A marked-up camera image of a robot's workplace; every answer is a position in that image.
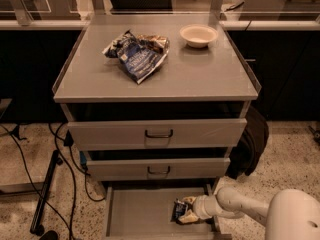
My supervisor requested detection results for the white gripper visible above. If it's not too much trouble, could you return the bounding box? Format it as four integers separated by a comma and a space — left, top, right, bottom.
177, 195, 220, 224

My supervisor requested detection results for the blue rxbar blueberry bar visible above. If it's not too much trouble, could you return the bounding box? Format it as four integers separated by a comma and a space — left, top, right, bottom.
171, 199, 189, 222

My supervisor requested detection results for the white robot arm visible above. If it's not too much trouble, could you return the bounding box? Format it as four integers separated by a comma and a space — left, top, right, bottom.
172, 187, 320, 240

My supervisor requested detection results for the grey middle drawer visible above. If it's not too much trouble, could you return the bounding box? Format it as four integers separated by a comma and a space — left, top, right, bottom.
87, 158, 230, 181

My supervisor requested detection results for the grey drawer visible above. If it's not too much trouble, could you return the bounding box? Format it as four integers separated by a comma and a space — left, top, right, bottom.
68, 119, 247, 151
102, 184, 232, 240
87, 158, 230, 181

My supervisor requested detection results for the grey bottom drawer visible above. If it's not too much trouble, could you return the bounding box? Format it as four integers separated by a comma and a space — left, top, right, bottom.
102, 184, 232, 240

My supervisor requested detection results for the grey top drawer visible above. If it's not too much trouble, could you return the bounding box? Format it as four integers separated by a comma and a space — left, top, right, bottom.
68, 119, 247, 151

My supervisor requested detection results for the grey metal drawer cabinet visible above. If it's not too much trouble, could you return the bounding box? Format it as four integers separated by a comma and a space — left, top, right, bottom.
52, 13, 262, 240

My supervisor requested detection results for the black backpack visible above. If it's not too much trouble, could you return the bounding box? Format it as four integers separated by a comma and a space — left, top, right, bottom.
226, 106, 269, 179

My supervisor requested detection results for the black stand leg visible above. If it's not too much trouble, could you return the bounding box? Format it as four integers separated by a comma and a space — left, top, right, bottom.
30, 150, 59, 236

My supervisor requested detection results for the blue crumpled chip bag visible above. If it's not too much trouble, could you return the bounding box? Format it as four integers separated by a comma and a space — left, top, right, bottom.
102, 30, 170, 84

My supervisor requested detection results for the white ceramic bowl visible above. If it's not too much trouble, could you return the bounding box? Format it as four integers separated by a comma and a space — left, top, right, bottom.
180, 24, 218, 48

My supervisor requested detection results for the dark storage bin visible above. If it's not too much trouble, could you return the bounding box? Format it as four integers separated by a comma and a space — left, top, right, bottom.
110, 0, 173, 11

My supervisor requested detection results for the black floor cable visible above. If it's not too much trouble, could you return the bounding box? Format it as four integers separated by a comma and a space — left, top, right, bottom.
0, 122, 107, 240

